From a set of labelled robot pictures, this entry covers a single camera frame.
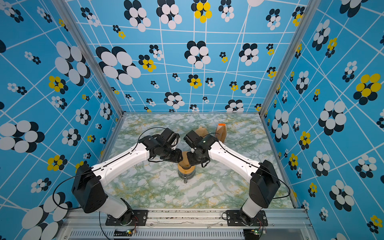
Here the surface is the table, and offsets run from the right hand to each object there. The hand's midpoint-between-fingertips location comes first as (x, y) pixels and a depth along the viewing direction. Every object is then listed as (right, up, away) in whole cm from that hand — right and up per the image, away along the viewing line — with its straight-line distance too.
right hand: (193, 161), depth 81 cm
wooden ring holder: (-4, -5, -1) cm, 6 cm away
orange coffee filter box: (+18, +15, +17) cm, 29 cm away
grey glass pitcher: (-4, -8, 0) cm, 9 cm away
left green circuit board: (-34, -33, -9) cm, 49 cm away
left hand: (-7, +2, 0) cm, 7 cm away
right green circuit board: (+28, -32, -10) cm, 44 cm away
